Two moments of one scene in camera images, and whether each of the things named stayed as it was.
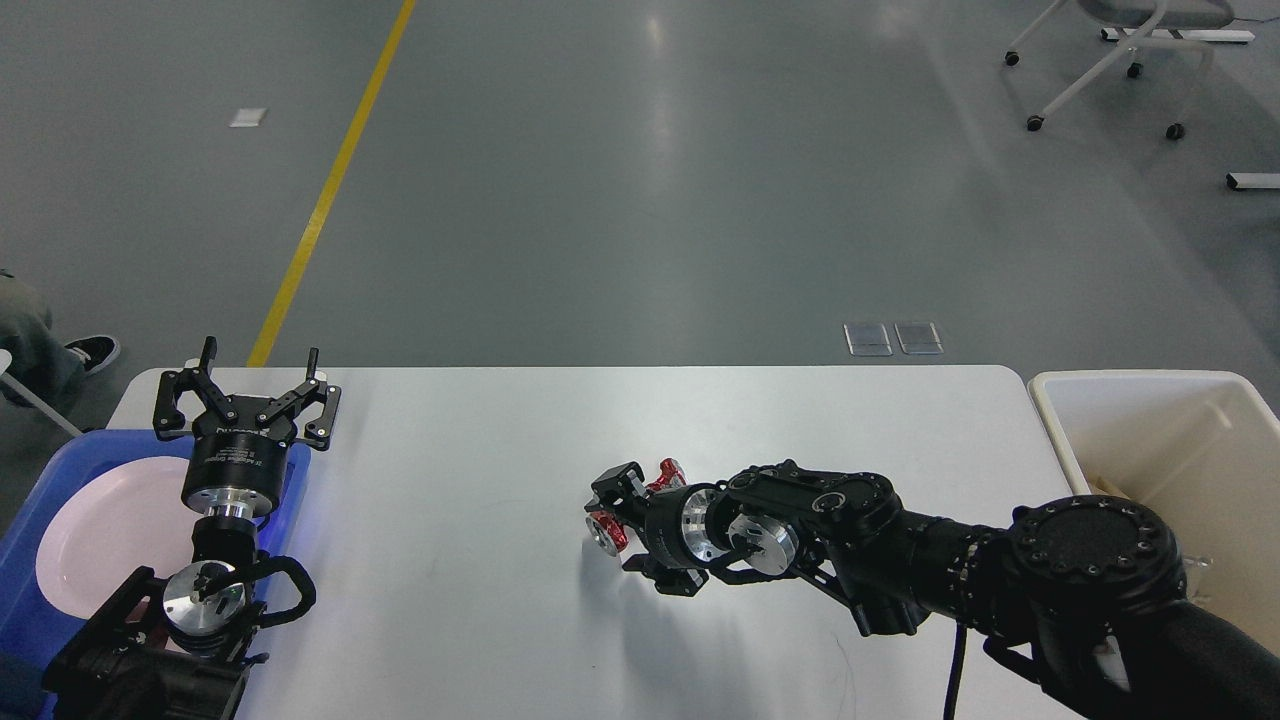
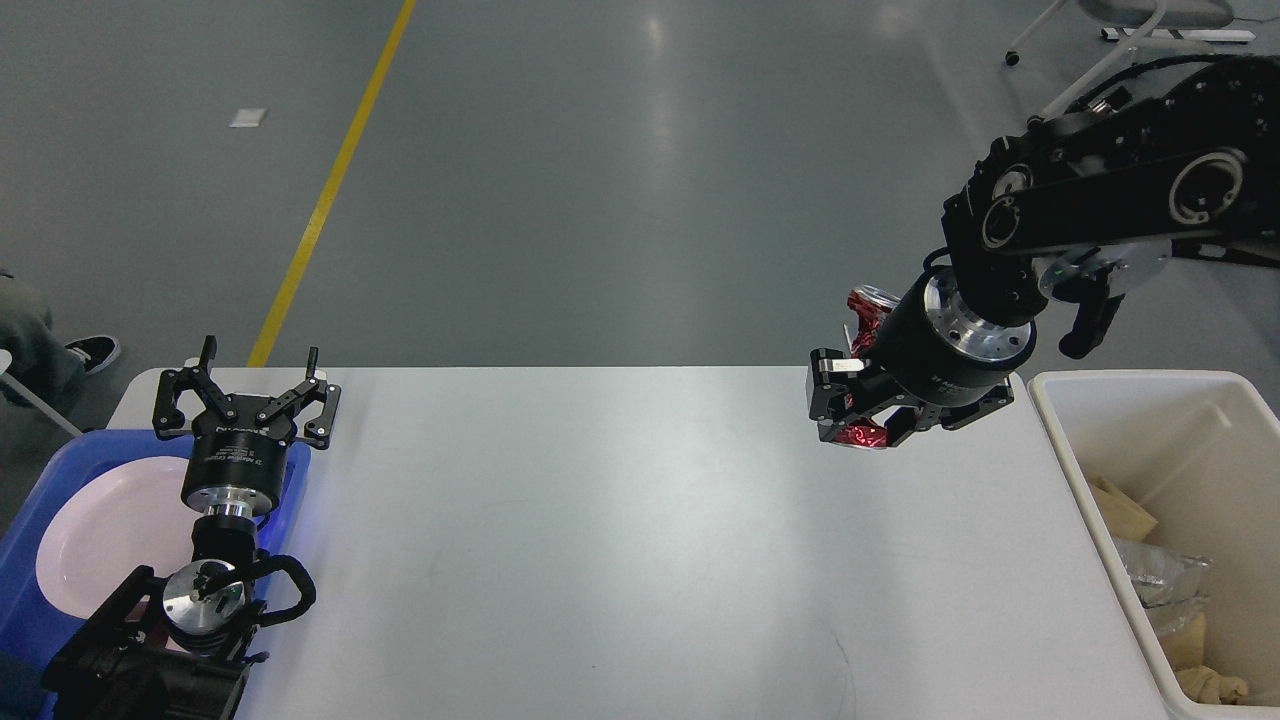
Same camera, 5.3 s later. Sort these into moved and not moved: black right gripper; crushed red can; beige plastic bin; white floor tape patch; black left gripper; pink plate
Moved: black right gripper; crushed red can
Not moved: pink plate; beige plastic bin; black left gripper; white floor tape patch
